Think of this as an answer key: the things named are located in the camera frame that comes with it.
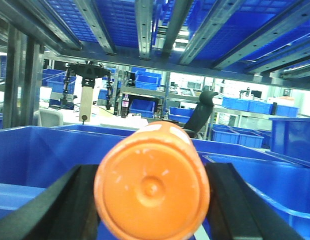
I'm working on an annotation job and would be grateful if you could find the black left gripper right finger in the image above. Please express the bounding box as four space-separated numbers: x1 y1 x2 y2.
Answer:
205 163 302 240

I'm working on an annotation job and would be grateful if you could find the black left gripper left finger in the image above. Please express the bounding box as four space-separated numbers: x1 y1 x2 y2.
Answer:
0 164 100 240

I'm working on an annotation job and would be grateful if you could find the orange cylindrical capacitor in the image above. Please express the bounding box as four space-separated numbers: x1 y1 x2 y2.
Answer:
93 121 210 240

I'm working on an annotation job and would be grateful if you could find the blue bin under gripper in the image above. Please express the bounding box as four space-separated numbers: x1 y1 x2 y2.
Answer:
0 125 310 240

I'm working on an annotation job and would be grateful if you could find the blue bin at right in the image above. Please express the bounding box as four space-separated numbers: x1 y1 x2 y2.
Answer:
269 117 310 167

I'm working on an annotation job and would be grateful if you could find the metal shelf rack overhead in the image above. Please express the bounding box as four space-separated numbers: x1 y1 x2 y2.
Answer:
0 0 310 129

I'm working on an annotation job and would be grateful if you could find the black office chair far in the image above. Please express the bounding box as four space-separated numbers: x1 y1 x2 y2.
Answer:
183 90 219 138

